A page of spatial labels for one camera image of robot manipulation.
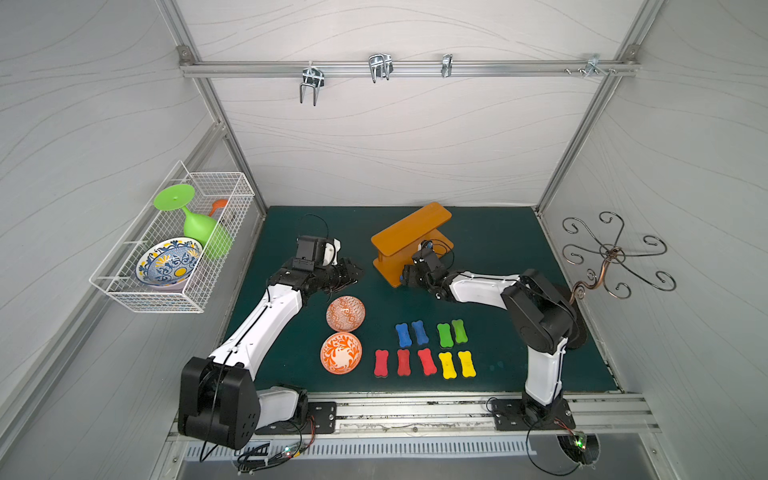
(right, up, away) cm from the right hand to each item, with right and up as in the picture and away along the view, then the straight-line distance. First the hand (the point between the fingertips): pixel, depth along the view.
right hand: (411, 269), depth 98 cm
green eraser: (+9, -18, -12) cm, 23 cm away
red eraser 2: (-3, -23, -17) cm, 29 cm away
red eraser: (-9, -24, -17) cm, 31 cm away
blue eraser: (-3, -18, -12) cm, 22 cm away
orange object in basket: (-53, +20, -18) cm, 60 cm away
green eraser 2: (+14, -17, -11) cm, 24 cm away
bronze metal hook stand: (+45, +7, -29) cm, 54 cm away
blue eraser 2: (+2, -17, -12) cm, 21 cm away
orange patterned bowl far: (-21, -13, -7) cm, 25 cm away
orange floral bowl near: (-21, -22, -15) cm, 34 cm away
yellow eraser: (+9, -24, -18) cm, 31 cm away
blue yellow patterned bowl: (-54, +6, -35) cm, 65 cm away
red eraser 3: (+4, -24, -18) cm, 30 cm away
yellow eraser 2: (+14, -24, -18) cm, 33 cm away
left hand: (-15, +1, -17) cm, 22 cm away
